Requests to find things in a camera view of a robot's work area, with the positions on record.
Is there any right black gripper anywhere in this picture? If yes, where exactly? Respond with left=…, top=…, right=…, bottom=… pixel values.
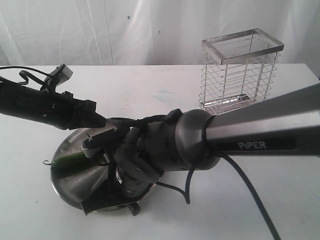
left=83, top=154, right=153, bottom=216

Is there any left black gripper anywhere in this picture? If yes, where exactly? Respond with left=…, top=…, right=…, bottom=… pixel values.
left=34, top=91, right=107, bottom=130

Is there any green cucumber piece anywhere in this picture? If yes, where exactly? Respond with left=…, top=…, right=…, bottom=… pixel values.
left=42, top=152, right=89, bottom=170

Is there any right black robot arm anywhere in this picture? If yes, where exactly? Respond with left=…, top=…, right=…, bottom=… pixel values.
left=81, top=84, right=320, bottom=215

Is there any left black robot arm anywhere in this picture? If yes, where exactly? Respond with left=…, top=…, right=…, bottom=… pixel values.
left=0, top=77, right=107, bottom=130

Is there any round stainless steel plate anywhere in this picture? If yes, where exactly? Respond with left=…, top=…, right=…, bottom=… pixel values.
left=50, top=127, right=158, bottom=213

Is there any white backdrop curtain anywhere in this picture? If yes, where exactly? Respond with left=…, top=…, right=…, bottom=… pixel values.
left=0, top=0, right=320, bottom=71

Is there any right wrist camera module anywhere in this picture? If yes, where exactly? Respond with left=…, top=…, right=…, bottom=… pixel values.
left=81, top=126, right=130, bottom=159

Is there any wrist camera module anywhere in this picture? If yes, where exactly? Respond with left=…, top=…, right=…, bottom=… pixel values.
left=45, top=64, right=73, bottom=88
left=81, top=126, right=130, bottom=159

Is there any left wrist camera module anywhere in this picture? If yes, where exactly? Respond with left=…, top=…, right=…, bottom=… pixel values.
left=45, top=64, right=73, bottom=88

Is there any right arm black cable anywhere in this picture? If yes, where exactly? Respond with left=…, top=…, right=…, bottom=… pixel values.
left=107, top=108, right=283, bottom=240

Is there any chrome wire utensil holder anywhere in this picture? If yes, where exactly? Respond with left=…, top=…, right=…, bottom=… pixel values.
left=198, top=28, right=285, bottom=115

